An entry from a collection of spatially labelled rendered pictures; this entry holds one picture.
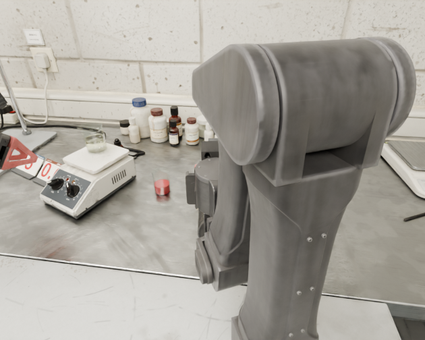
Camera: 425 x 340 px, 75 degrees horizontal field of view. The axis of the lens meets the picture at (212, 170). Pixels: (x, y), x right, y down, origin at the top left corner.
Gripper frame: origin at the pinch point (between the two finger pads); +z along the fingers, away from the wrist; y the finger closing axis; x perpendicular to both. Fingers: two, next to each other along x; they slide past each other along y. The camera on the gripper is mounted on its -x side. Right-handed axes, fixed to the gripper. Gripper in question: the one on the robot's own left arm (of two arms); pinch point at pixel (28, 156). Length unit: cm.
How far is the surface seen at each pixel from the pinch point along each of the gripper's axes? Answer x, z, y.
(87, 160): -3.0, 9.9, -6.1
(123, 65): -39, 31, 18
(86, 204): 6.3, 8.6, -11.9
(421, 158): -33, 51, -79
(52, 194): 6.9, 6.5, -3.3
